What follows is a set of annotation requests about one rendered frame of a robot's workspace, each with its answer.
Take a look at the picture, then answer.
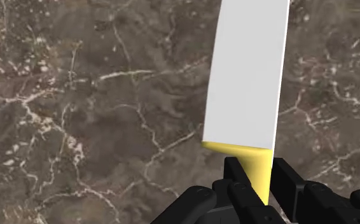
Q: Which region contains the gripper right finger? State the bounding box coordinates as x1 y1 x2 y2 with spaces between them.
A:
269 157 360 224

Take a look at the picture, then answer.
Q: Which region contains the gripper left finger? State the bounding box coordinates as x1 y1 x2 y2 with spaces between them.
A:
150 156 285 224

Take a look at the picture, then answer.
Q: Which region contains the white knife with yellow handle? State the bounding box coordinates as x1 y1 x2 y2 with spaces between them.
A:
201 0 291 206

